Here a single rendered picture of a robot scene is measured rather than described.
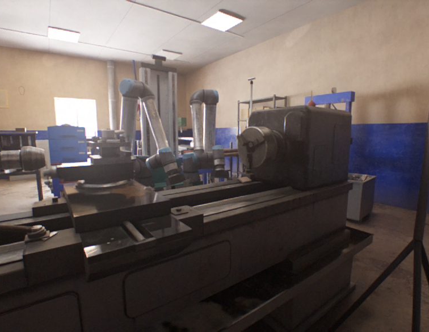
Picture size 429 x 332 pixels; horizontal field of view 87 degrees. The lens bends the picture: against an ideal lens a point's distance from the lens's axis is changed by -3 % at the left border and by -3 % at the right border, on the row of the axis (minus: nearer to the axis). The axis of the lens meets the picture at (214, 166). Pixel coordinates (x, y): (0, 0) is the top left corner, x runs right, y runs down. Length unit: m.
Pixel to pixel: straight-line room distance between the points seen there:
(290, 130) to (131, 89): 1.11
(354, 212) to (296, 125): 2.32
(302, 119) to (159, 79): 1.41
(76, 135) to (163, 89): 1.15
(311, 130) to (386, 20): 3.80
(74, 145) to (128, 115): 1.24
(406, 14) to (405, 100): 1.28
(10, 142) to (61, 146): 2.30
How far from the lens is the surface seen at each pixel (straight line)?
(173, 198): 1.28
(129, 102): 1.82
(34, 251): 0.78
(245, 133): 1.45
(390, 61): 4.86
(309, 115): 1.44
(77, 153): 2.95
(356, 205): 3.53
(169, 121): 2.28
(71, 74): 8.27
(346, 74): 5.09
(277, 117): 1.56
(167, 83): 2.35
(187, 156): 2.18
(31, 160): 0.97
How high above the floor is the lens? 1.18
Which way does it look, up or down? 8 degrees down
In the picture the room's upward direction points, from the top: straight up
